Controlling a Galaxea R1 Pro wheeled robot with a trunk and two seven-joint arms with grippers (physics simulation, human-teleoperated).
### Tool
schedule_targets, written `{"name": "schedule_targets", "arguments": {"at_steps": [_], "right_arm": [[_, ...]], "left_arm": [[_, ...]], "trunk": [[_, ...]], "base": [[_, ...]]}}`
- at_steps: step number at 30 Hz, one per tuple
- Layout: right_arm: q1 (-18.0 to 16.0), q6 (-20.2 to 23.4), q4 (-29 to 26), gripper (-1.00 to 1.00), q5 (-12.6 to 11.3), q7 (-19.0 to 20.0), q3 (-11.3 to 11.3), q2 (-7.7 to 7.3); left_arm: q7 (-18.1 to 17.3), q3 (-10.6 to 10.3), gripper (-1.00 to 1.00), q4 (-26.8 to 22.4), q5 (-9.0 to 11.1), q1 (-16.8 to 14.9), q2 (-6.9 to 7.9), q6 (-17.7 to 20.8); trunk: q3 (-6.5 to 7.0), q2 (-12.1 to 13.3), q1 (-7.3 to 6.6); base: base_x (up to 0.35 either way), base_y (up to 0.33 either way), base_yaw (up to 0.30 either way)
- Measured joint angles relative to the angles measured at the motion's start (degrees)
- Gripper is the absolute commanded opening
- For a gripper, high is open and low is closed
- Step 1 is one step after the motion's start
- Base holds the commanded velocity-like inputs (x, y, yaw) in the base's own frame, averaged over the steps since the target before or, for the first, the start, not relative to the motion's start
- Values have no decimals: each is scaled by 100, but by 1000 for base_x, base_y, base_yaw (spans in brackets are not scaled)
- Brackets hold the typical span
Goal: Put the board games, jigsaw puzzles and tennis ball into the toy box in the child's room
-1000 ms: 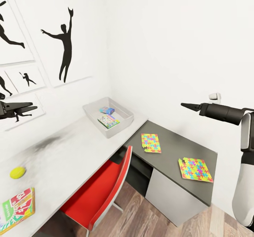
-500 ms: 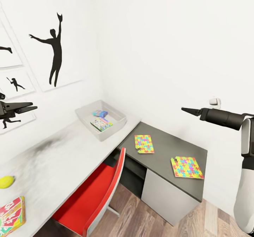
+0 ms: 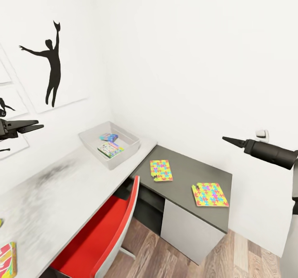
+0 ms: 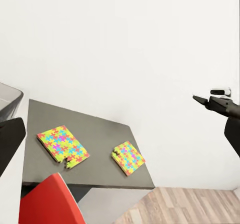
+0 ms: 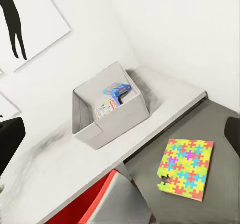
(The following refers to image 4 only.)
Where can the toy box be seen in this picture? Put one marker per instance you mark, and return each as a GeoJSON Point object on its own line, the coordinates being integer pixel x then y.
{"type": "Point", "coordinates": [10, 101]}

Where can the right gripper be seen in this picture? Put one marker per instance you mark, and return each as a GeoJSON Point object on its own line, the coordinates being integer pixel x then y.
{"type": "Point", "coordinates": [223, 106]}

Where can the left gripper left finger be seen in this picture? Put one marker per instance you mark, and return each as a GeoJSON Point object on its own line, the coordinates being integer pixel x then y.
{"type": "Point", "coordinates": [12, 133]}

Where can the jigsaw puzzle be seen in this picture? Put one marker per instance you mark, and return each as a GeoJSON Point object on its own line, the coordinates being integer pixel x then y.
{"type": "Point", "coordinates": [129, 158]}
{"type": "Point", "coordinates": [62, 144]}

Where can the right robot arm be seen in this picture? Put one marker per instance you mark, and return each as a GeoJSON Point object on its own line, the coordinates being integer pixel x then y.
{"type": "Point", "coordinates": [223, 105]}

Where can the swivel chair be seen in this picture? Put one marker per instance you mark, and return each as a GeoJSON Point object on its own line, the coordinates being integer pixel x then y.
{"type": "Point", "coordinates": [51, 202]}

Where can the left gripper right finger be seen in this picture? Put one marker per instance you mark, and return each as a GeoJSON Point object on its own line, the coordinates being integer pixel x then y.
{"type": "Point", "coordinates": [232, 133]}

